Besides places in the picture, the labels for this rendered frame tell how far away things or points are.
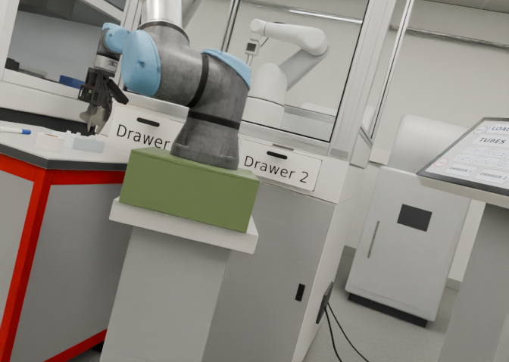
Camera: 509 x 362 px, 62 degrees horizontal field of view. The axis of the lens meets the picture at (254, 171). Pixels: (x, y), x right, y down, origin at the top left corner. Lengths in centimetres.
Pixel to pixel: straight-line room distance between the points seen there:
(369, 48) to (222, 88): 74
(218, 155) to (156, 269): 26
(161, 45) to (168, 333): 57
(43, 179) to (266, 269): 79
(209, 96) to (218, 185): 19
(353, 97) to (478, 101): 348
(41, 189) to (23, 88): 89
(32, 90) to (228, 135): 130
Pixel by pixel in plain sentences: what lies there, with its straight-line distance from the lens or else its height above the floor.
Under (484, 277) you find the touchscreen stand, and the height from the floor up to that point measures 74.
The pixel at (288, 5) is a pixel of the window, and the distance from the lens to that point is 163.
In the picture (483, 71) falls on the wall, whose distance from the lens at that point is 495.
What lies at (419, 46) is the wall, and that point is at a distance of 492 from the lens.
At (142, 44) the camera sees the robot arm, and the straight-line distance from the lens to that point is 84.
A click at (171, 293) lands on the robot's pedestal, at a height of 59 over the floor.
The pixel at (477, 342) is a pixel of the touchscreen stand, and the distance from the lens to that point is 135.
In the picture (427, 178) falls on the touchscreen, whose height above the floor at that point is 96.
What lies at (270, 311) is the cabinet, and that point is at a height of 37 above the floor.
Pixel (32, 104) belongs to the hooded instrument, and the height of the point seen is 84.
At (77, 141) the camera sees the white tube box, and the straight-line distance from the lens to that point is 146.
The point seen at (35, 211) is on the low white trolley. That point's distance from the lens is 122.
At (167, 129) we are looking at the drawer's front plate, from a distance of 129.
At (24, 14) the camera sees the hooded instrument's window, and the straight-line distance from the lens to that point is 203.
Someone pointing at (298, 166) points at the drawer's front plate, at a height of 89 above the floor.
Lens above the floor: 93
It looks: 4 degrees down
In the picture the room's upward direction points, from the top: 15 degrees clockwise
